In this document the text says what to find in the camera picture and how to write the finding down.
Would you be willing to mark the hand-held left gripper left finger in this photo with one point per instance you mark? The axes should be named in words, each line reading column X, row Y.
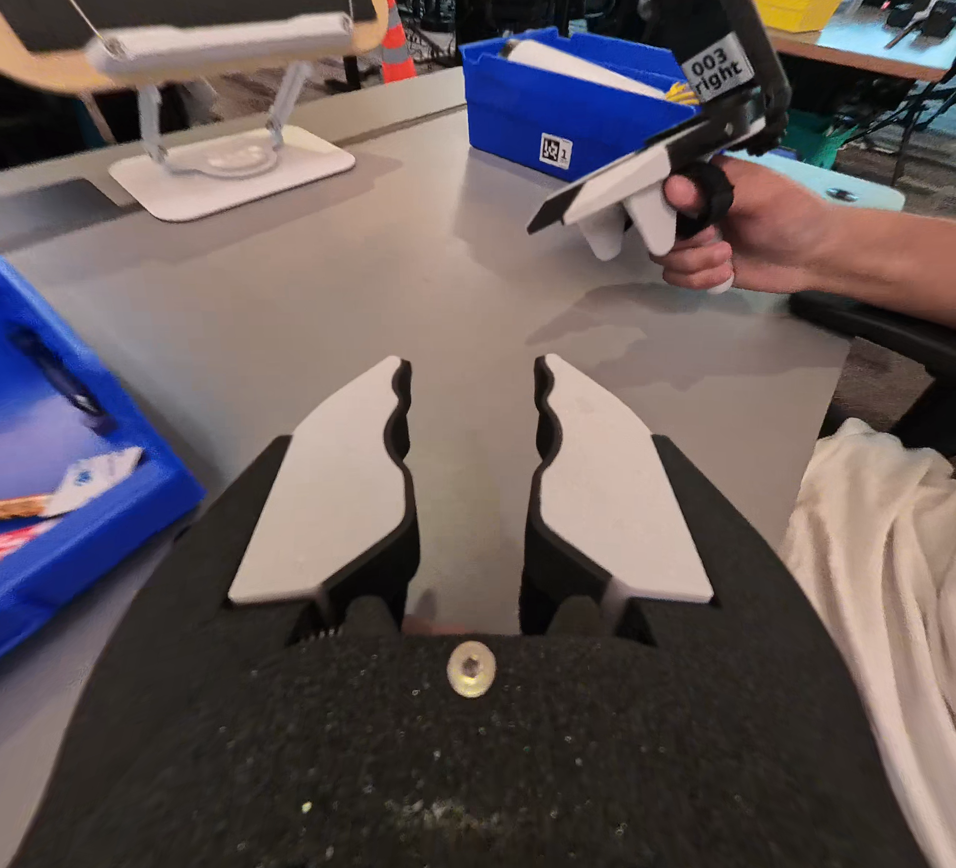
column 328, row 509

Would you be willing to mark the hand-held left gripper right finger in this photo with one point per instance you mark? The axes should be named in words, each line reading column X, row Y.
column 612, row 509

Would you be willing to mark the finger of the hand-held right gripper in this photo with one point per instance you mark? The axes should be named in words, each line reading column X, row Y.
column 603, row 237
column 620, row 184

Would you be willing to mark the white bottle with black cap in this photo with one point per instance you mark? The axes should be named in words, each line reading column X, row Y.
column 567, row 61

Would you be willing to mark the blue plastic bin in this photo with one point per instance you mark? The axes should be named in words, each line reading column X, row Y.
column 112, row 547
column 508, row 106

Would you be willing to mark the person's right forearm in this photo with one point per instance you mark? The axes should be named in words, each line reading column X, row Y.
column 896, row 263

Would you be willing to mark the person's right hand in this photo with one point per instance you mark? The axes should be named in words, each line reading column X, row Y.
column 777, row 233

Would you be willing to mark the yellow bin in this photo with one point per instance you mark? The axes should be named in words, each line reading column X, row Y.
column 795, row 5

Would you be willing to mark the light wooden table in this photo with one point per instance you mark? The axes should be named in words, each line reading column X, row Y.
column 859, row 50

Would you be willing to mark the green plastic chair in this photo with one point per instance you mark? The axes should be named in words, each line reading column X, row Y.
column 814, row 136

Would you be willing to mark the round metal table grommet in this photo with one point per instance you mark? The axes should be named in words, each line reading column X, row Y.
column 842, row 195

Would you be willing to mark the orange traffic cone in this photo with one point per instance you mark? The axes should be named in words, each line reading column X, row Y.
column 396, row 46

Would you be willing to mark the dark desk mat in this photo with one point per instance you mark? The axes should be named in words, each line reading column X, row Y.
column 52, row 210

